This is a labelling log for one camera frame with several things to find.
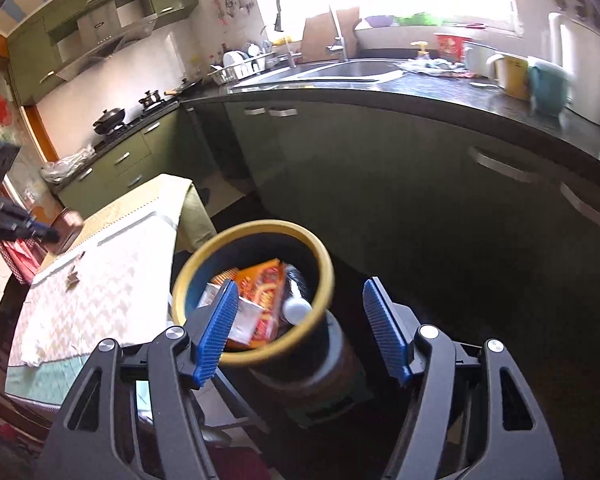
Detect pink white milk carton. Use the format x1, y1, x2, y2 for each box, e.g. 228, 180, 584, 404
197, 283, 264, 347

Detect orange snack box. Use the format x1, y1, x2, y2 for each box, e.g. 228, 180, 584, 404
210, 259, 284, 351

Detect yellow rimmed blue trash bin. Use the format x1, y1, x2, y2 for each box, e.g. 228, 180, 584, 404
170, 218, 336, 368

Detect green kitchen cabinets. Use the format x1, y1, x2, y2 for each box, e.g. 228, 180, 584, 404
60, 96, 600, 342

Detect steel kitchen sink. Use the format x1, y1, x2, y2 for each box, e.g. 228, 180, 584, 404
236, 58, 405, 88

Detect pink checkered apron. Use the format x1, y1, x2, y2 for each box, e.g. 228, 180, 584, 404
0, 240, 46, 285

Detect plastic bag on counter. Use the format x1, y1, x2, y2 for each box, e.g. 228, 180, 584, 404
40, 144, 95, 184

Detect white round lid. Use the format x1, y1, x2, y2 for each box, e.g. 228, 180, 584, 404
282, 296, 312, 326

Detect stacked plastic stools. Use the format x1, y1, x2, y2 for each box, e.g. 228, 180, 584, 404
250, 313, 373, 428

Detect patterned tablecloth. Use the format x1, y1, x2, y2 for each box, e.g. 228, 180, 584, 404
4, 173, 218, 406

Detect black wok on stove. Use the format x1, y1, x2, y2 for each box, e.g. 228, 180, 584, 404
93, 107, 125, 136

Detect small black pot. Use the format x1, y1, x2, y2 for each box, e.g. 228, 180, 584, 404
138, 90, 163, 110

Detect steel range hood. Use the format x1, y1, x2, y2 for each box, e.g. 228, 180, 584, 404
50, 0, 157, 81

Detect white dish rack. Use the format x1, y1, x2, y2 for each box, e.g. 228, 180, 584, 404
208, 51, 273, 86

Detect yellow mug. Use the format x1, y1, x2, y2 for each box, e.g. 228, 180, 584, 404
486, 52, 530, 101

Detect red container on counter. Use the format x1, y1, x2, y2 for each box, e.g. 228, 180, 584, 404
434, 32, 470, 63

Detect chrome faucet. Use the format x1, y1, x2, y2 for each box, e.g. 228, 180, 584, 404
326, 8, 349, 62

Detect teal mug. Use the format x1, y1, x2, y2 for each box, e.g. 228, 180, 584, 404
528, 56, 570, 117

